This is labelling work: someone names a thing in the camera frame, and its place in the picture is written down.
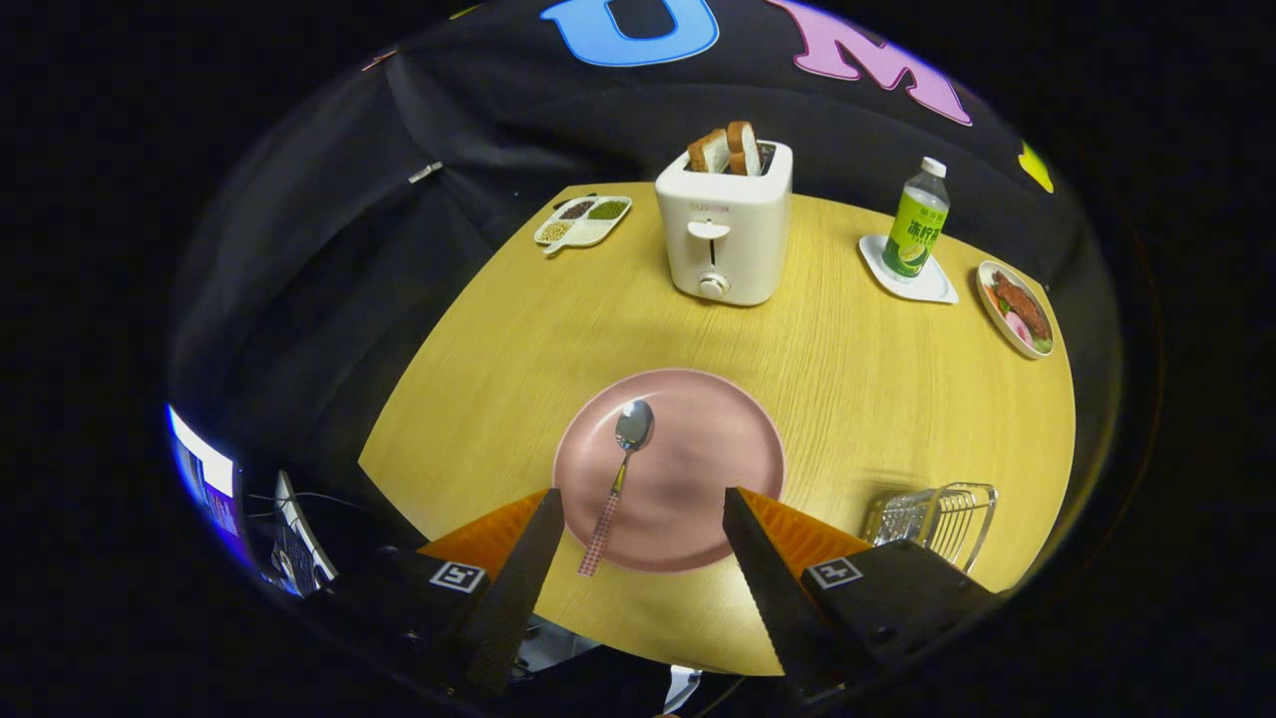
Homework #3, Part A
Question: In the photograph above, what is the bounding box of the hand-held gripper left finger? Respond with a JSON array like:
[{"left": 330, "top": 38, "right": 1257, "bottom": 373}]
[{"left": 304, "top": 487, "right": 566, "bottom": 697}]

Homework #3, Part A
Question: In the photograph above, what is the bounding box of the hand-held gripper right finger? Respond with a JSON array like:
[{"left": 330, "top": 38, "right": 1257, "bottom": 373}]
[{"left": 722, "top": 487, "right": 1000, "bottom": 704}]

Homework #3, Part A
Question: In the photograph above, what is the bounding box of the spoon with checkered handle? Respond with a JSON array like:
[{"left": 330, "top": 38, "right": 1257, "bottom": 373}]
[{"left": 578, "top": 399, "right": 656, "bottom": 578}]

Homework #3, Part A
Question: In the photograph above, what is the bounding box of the pink round plate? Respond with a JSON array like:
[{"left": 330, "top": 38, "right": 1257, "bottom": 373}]
[{"left": 552, "top": 369, "right": 787, "bottom": 574}]

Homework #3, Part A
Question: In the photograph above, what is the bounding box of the white monitor back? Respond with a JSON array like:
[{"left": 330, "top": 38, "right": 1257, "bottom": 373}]
[{"left": 271, "top": 471, "right": 338, "bottom": 596}]

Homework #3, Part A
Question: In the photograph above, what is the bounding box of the lit computer monitor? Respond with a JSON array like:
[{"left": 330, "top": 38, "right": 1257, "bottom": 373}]
[{"left": 167, "top": 404, "right": 245, "bottom": 559}]

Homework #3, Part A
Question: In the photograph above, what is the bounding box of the white square coaster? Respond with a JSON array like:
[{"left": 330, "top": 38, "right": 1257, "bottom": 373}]
[{"left": 858, "top": 234, "right": 960, "bottom": 305}]

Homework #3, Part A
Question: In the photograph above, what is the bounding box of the white plate with food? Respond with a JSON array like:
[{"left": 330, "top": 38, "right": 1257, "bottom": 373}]
[{"left": 976, "top": 260, "right": 1056, "bottom": 360}]

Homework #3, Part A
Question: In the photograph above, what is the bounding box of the white toaster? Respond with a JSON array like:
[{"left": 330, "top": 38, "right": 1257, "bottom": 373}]
[{"left": 655, "top": 140, "right": 795, "bottom": 307}]

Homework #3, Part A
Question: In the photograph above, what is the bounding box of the white divided seasoning dish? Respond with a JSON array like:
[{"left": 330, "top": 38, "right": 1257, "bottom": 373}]
[{"left": 533, "top": 195, "right": 633, "bottom": 256}]

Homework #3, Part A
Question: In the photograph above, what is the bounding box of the brown meat piece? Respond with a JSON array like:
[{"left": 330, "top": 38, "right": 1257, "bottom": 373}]
[{"left": 992, "top": 271, "right": 1051, "bottom": 340}]

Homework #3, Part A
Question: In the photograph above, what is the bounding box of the green label drink bottle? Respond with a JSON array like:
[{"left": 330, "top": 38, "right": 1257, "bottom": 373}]
[{"left": 881, "top": 157, "right": 951, "bottom": 280}]

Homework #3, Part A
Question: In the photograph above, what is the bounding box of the toast bread slice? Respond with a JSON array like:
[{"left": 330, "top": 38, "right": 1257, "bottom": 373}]
[
  {"left": 726, "top": 121, "right": 764, "bottom": 178},
  {"left": 687, "top": 129, "right": 732, "bottom": 175}
]

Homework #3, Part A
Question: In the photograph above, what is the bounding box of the metal wire basket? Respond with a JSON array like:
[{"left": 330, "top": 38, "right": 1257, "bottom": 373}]
[{"left": 861, "top": 483, "right": 999, "bottom": 575}]

